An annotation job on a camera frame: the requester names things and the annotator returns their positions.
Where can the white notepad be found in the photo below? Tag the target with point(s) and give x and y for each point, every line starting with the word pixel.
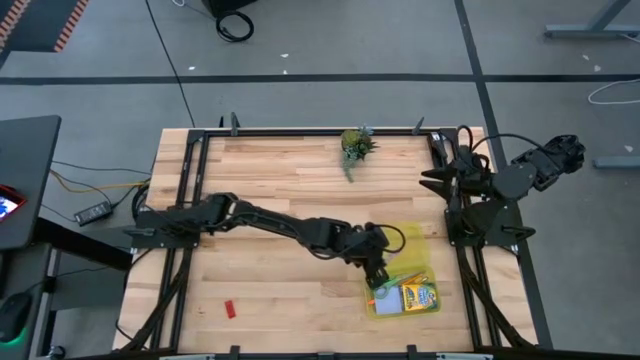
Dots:
pixel 389 304

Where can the black aluminium table frame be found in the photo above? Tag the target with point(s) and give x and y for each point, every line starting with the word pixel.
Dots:
pixel 300 132

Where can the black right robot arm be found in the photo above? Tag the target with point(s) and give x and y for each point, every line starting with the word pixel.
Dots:
pixel 515 180

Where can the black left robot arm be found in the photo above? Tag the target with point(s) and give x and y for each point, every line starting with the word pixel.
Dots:
pixel 275 225

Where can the black orange striped mat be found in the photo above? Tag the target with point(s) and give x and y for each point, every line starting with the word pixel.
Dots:
pixel 35 25

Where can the yellow crayon box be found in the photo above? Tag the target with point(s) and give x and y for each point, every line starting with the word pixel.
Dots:
pixel 421 296

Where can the black frame clamp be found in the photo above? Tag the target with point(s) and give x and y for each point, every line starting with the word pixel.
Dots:
pixel 234 125
pixel 418 126

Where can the black box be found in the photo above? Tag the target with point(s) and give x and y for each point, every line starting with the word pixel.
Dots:
pixel 225 5

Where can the red eraser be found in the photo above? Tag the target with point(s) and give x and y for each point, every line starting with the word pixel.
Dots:
pixel 230 309

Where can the black computer mouse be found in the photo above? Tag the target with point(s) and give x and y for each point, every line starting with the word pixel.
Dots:
pixel 14 315

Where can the black power adapter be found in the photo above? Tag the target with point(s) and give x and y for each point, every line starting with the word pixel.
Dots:
pixel 92 214

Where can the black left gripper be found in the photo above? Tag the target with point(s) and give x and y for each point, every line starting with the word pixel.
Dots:
pixel 372 247

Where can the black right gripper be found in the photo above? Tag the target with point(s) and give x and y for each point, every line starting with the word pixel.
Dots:
pixel 472 177

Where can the potted succulent plant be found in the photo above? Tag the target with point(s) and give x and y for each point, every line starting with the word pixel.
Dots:
pixel 356 144

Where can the yellow transparent pencil case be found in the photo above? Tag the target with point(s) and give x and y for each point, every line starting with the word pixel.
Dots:
pixel 415 240

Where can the grey table leg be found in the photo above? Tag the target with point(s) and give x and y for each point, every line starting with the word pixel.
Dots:
pixel 590 31
pixel 620 162

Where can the red-cased phone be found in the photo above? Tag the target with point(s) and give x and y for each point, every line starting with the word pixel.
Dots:
pixel 10 205

